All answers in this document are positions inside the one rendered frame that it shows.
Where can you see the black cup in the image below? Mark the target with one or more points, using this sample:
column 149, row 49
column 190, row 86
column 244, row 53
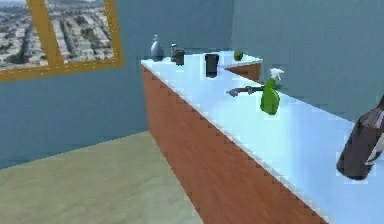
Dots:
column 211, row 65

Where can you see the green spray bottle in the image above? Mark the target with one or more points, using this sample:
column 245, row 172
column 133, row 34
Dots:
column 269, row 98

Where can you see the yellow framed window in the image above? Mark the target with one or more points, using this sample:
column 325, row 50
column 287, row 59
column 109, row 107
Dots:
column 63, row 36

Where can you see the brown counter with pale top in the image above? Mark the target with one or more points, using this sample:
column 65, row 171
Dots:
column 213, row 160

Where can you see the small dark shaker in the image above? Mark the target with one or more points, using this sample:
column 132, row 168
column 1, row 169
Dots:
column 179, row 56

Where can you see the dark brown bottle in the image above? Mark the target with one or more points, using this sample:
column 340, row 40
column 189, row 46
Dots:
column 361, row 146

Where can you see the grey round bottle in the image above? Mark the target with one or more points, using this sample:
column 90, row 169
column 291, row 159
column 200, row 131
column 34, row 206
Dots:
column 156, row 50

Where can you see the green apple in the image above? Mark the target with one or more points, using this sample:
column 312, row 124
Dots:
column 238, row 55

